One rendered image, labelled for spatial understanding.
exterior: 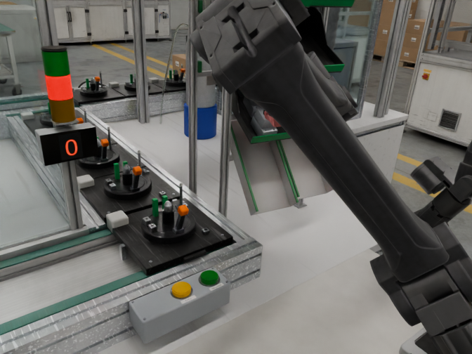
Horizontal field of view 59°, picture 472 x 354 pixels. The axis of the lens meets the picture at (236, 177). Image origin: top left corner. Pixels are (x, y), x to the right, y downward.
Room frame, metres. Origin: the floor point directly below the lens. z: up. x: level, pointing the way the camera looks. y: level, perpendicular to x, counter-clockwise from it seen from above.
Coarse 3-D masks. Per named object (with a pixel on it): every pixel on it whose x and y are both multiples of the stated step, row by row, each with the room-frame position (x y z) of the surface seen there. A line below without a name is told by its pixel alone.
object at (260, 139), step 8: (216, 80) 1.16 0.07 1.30; (232, 96) 1.07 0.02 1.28; (232, 104) 1.07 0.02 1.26; (240, 104) 1.10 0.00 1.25; (240, 112) 1.07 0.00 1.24; (248, 112) 1.08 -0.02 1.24; (240, 120) 1.03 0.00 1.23; (248, 120) 1.05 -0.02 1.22; (248, 128) 0.99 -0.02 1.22; (280, 128) 1.05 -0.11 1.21; (248, 136) 0.99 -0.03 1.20; (256, 136) 0.97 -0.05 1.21; (264, 136) 0.98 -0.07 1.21; (272, 136) 0.99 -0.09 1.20; (280, 136) 1.01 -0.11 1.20; (288, 136) 1.02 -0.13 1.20
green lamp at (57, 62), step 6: (42, 54) 0.86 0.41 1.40; (48, 54) 0.85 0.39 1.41; (54, 54) 0.86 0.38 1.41; (60, 54) 0.86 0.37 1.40; (66, 54) 0.88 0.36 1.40; (48, 60) 0.85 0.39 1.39; (54, 60) 0.86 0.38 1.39; (60, 60) 0.86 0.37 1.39; (66, 60) 0.87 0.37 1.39; (48, 66) 0.85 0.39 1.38; (54, 66) 0.85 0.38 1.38; (60, 66) 0.86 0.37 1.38; (66, 66) 0.87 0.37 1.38; (48, 72) 0.86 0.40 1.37; (54, 72) 0.85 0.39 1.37; (60, 72) 0.86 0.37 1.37; (66, 72) 0.87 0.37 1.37
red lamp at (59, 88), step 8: (48, 80) 0.86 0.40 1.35; (56, 80) 0.85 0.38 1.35; (64, 80) 0.86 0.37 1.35; (48, 88) 0.86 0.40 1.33; (56, 88) 0.85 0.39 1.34; (64, 88) 0.86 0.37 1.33; (48, 96) 0.86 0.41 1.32; (56, 96) 0.85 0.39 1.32; (64, 96) 0.86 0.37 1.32; (72, 96) 0.88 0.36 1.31
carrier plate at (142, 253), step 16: (160, 208) 1.00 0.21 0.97; (192, 208) 1.01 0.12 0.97; (128, 224) 0.91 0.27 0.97; (208, 224) 0.93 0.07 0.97; (128, 240) 0.84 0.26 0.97; (144, 240) 0.84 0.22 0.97; (192, 240) 0.85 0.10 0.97; (208, 240) 0.86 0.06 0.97; (224, 240) 0.86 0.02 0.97; (144, 256) 0.78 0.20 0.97; (160, 256) 0.78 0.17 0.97; (176, 256) 0.79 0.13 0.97; (144, 272) 0.74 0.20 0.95
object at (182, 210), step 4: (176, 204) 0.86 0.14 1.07; (180, 204) 0.86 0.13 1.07; (184, 204) 0.85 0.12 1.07; (176, 208) 0.85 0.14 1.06; (180, 208) 0.84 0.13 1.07; (184, 208) 0.84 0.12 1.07; (180, 212) 0.83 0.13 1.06; (184, 212) 0.83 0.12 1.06; (180, 216) 0.84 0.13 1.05; (184, 216) 0.85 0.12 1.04; (180, 220) 0.84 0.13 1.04; (176, 224) 0.85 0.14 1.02; (180, 224) 0.85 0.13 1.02; (176, 228) 0.85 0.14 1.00; (180, 228) 0.86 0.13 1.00
